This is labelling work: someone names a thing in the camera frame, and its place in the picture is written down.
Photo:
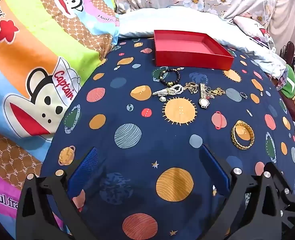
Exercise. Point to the cartoon monkey print quilt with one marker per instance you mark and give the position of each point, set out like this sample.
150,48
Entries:
37,55

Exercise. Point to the beige curtain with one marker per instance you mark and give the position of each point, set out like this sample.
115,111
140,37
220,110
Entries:
287,12

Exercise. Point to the green bag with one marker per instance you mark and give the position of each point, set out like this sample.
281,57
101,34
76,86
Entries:
288,85

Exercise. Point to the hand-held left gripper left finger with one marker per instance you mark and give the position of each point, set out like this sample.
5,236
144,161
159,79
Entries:
83,170

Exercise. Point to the light blue pillow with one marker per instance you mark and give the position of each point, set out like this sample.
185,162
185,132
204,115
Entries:
142,25

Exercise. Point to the gold braided bangle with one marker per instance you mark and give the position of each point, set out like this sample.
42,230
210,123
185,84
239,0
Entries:
237,142

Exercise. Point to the red cardboard box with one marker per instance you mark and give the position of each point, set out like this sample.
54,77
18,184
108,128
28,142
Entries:
187,60

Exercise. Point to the navy planet print bed sheet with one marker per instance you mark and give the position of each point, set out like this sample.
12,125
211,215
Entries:
142,160

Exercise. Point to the gold wristwatch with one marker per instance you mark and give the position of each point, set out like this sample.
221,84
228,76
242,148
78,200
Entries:
204,102

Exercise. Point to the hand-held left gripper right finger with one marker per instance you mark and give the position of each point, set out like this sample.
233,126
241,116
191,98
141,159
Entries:
213,167

